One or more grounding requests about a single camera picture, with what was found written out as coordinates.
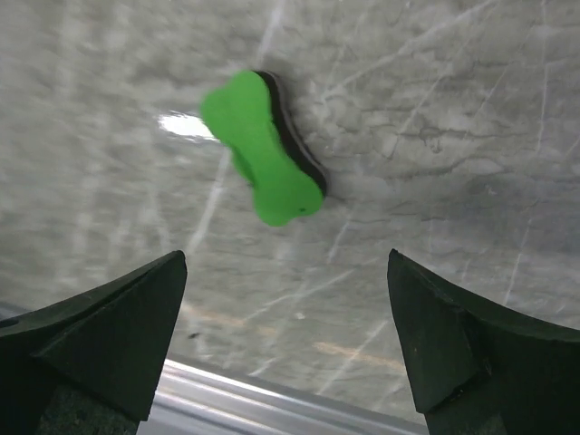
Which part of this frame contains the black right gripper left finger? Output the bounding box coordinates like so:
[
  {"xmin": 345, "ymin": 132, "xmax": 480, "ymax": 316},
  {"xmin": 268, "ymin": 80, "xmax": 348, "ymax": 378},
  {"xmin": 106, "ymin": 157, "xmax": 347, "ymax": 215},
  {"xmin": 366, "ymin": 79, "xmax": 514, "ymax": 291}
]
[{"xmin": 1, "ymin": 250, "xmax": 187, "ymax": 434}]

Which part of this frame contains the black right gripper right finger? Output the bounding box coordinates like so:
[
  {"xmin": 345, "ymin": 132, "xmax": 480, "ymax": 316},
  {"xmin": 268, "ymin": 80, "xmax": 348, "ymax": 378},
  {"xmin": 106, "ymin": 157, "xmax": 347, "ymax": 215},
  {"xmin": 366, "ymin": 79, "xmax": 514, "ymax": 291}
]
[{"xmin": 387, "ymin": 250, "xmax": 579, "ymax": 435}]

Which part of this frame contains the green bone-shaped whiteboard eraser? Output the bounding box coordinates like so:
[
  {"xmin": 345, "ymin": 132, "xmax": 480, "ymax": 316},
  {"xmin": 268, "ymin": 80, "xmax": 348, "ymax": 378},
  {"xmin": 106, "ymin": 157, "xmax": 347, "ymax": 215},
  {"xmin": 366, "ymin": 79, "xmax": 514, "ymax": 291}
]
[{"xmin": 200, "ymin": 70, "xmax": 328, "ymax": 227}]

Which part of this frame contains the aluminium table edge rail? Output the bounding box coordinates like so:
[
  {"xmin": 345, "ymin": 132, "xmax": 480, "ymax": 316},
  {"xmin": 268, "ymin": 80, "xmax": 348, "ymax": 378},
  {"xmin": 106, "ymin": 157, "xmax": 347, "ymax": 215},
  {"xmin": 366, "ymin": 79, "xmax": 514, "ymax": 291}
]
[{"xmin": 138, "ymin": 358, "xmax": 428, "ymax": 435}]

